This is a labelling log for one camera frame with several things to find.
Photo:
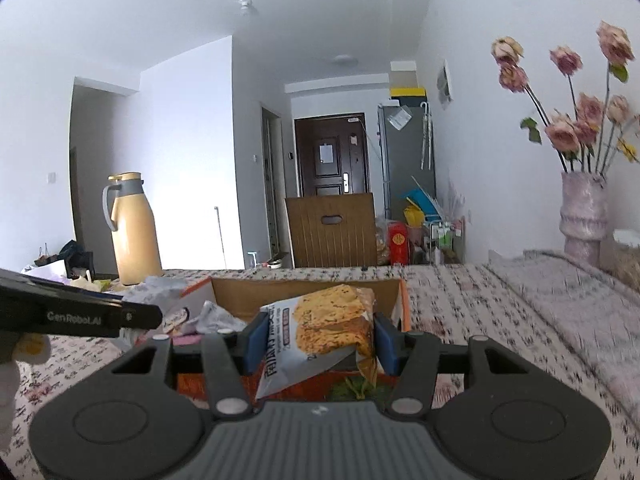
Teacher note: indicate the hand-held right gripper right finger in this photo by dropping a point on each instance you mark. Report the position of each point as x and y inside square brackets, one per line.
[386, 345]

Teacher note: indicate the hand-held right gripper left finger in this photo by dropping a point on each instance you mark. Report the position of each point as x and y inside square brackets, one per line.
[256, 345]

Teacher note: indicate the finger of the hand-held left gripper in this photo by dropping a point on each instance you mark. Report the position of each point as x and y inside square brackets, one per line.
[142, 315]

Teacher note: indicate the red cardboard box pumpkin print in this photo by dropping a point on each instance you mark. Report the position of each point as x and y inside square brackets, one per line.
[235, 295]

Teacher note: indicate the white cracker snack packet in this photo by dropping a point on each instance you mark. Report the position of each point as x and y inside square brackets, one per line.
[325, 330]

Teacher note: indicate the crumpled white bag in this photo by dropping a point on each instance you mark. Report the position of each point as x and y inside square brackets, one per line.
[157, 290]

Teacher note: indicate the silver white snack packet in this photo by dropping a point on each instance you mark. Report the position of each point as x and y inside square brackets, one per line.
[217, 317]

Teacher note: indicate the black bag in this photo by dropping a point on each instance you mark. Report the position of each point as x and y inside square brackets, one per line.
[77, 257]

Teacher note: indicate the yellow thermos jug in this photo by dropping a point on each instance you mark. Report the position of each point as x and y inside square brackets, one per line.
[132, 230]

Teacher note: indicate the red gift box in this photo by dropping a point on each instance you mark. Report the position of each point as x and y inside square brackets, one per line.
[398, 242]

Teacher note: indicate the white pole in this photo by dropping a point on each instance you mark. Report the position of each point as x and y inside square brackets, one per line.
[220, 237]

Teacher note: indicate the blue and yellow dustpan set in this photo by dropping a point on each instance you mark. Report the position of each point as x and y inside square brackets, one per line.
[417, 205]

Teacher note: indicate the grey refrigerator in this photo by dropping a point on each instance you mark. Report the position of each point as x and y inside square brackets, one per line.
[407, 160]

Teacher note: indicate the pink quilted cloth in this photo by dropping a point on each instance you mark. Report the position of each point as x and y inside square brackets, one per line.
[575, 320]

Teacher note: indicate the dark brown entrance door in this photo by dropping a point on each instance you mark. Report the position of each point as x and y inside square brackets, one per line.
[332, 155]

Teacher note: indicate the white umbrella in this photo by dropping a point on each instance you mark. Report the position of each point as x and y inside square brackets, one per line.
[426, 135]

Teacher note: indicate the paper sheet on refrigerator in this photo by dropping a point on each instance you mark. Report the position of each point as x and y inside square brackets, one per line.
[400, 119]

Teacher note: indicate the jar with white lid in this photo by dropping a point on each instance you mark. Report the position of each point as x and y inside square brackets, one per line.
[622, 260]

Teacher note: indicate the yellow black box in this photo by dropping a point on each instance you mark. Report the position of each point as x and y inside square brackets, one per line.
[407, 91]

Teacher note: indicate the dried pink roses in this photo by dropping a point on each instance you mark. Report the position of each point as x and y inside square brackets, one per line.
[570, 130]

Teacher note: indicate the round ceiling lamp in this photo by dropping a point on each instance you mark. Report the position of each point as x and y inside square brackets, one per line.
[345, 60]

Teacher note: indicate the smoke detector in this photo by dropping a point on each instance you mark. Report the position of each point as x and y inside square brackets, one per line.
[245, 6]

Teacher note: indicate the interior doorway frame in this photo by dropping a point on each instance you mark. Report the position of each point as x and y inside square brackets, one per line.
[272, 185]

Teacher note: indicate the wall electrical panel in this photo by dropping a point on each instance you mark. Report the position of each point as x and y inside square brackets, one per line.
[444, 85]

